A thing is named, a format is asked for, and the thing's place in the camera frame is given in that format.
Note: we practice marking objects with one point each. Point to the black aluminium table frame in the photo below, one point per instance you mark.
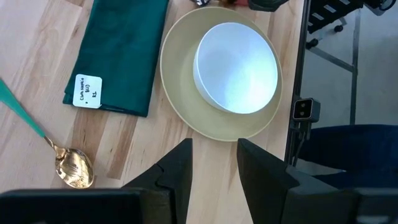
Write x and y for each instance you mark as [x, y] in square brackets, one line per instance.
[299, 62]

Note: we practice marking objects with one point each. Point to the white ceramic bowl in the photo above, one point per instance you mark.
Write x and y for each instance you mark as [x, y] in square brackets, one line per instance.
[236, 68]

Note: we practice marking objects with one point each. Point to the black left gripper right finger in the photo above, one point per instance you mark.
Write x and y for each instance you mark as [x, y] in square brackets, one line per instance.
[264, 186]

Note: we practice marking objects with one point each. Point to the beige round plate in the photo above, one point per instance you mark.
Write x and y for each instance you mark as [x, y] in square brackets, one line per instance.
[180, 93]

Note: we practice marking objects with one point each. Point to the black table-level camera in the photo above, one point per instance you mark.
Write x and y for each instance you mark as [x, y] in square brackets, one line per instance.
[306, 109]

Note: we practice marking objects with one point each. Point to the green folded cloth napkin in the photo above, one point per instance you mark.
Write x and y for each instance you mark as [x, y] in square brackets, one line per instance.
[121, 53]

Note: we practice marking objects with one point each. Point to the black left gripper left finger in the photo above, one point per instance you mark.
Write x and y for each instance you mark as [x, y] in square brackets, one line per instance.
[174, 186]

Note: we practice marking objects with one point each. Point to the white paper label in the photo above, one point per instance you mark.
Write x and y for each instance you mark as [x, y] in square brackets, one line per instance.
[87, 91]

